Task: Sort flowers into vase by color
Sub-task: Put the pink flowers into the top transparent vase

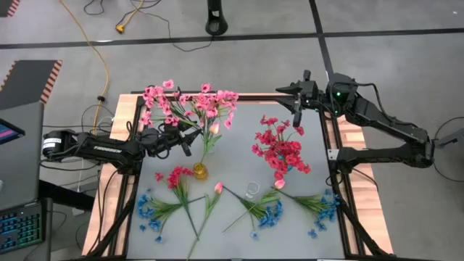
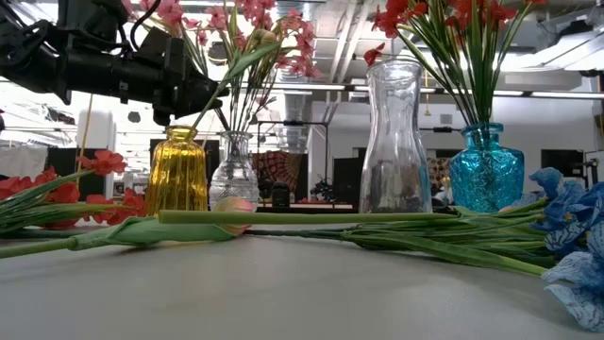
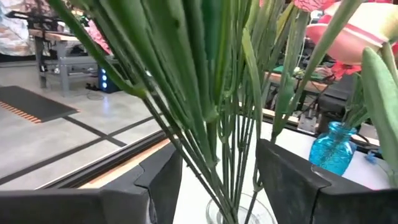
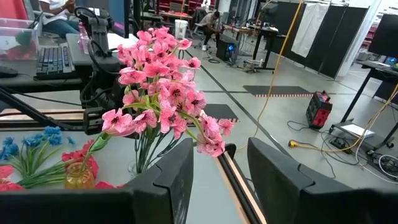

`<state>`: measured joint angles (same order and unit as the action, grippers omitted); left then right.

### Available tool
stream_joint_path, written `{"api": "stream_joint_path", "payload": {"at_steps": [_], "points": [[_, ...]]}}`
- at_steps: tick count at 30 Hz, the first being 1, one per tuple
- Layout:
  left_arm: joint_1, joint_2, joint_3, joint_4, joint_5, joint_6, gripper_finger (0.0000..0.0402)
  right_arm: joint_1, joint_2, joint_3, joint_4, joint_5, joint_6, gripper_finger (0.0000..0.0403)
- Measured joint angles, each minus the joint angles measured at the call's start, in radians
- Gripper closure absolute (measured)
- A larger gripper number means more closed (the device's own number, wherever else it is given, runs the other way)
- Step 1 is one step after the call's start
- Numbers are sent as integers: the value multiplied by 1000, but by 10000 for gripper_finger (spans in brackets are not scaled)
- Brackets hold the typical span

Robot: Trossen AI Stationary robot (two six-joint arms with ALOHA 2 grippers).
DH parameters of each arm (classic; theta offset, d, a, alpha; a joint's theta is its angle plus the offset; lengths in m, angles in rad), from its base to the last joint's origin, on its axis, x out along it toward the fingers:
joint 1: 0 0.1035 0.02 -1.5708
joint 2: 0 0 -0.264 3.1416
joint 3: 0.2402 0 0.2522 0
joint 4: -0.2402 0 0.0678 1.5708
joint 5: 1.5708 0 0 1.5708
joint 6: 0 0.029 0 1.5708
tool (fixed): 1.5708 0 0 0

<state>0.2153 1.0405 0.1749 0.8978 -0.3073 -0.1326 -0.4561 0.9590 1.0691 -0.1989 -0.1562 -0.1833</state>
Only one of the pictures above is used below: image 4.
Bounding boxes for dark monitor screen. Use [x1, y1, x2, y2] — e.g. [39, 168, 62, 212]
[107, 0, 137, 39]

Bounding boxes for white flat box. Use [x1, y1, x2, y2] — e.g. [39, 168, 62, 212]
[338, 123, 376, 139]

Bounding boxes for black monitor back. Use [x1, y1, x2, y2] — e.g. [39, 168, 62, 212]
[368, 14, 398, 60]

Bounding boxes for black computer mouse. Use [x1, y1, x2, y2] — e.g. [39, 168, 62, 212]
[0, 65, 19, 78]

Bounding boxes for coiled cables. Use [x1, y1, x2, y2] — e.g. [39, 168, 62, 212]
[371, 152, 398, 181]

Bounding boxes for orange-red fabric panel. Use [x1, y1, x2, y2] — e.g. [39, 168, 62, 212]
[0, 0, 29, 20]

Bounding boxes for backlit keyboard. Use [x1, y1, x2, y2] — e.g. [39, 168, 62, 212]
[34, 45, 75, 78]

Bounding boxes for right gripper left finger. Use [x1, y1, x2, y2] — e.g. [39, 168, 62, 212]
[0, 138, 195, 224]

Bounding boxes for striped-edge black floor mat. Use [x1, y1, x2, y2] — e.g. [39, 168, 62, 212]
[201, 103, 240, 123]
[242, 85, 314, 98]

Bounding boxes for blue artificial flower bunch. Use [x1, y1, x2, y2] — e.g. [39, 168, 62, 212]
[0, 126, 75, 189]

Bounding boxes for pink artificial flower bunch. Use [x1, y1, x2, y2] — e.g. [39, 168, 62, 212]
[101, 90, 234, 158]
[117, 26, 208, 174]

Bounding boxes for black arched bracket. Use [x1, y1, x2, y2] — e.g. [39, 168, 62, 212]
[224, 142, 238, 159]

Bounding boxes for red black power station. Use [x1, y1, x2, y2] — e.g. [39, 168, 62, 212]
[305, 90, 333, 130]

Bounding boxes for long yellow cable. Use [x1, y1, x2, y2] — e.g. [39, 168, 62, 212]
[236, 0, 304, 152]

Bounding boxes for red storage shelf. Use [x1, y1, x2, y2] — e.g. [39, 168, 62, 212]
[157, 0, 218, 15]

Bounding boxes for pink bottle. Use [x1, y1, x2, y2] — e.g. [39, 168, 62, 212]
[78, 22, 91, 46]

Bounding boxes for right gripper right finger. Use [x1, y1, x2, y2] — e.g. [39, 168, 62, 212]
[247, 137, 398, 224]

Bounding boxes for black rolling desk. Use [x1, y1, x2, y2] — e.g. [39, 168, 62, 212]
[222, 24, 287, 72]

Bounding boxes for white hanging cloth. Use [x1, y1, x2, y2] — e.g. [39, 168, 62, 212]
[290, 1, 327, 58]

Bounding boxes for person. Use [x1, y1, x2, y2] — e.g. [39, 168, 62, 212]
[195, 11, 223, 52]
[39, 0, 80, 40]

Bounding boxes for black power strip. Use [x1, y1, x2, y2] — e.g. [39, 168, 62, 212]
[329, 136, 348, 150]

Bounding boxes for white waste bin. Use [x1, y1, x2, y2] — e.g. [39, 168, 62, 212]
[174, 19, 189, 40]

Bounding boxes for yellow glass vase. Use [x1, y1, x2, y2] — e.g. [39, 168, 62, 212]
[64, 161, 96, 190]

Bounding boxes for black partition panels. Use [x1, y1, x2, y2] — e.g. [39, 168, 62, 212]
[273, 1, 369, 80]

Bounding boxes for yellow plug cable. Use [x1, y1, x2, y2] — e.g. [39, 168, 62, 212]
[287, 83, 398, 154]

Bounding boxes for black computer tower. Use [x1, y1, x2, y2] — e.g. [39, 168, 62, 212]
[216, 37, 240, 63]

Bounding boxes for clear plastic storage box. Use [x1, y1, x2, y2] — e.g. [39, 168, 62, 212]
[0, 17, 43, 62]

